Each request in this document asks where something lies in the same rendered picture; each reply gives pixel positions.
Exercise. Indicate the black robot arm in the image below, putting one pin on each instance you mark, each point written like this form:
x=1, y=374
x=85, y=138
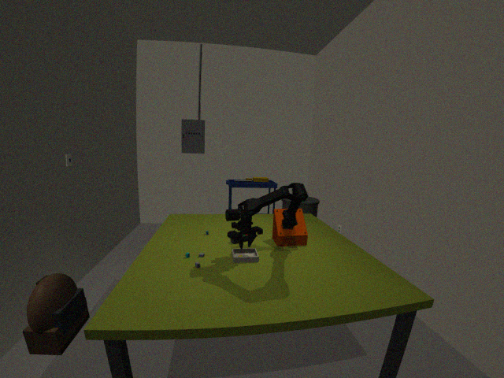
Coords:
x=254, y=205

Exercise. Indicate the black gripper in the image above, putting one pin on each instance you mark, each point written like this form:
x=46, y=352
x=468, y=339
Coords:
x=245, y=229

